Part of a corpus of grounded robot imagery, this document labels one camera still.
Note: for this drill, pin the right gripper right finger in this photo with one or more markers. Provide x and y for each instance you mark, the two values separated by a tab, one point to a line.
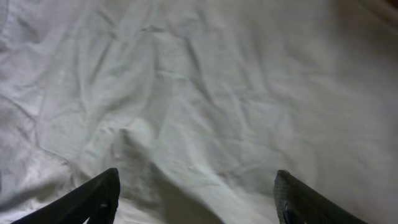
297	203

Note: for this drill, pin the khaki beige shorts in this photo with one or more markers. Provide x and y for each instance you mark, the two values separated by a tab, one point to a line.
198	104

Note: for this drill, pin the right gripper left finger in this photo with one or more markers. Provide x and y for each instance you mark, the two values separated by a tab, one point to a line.
94	202

